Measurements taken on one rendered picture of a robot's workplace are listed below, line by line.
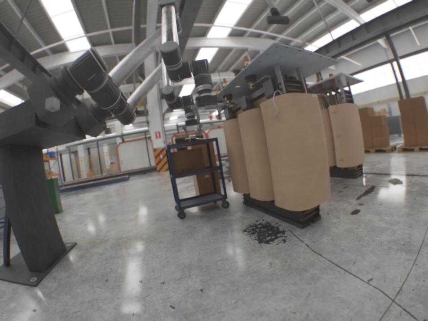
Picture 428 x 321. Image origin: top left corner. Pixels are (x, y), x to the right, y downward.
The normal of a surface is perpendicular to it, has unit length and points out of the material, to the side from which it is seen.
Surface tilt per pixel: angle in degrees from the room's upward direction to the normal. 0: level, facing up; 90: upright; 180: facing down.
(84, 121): 90
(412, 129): 90
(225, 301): 0
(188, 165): 90
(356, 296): 0
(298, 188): 90
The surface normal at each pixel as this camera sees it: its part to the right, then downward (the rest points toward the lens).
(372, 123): -0.94, 0.17
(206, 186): 0.32, 0.00
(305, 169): -0.02, 0.05
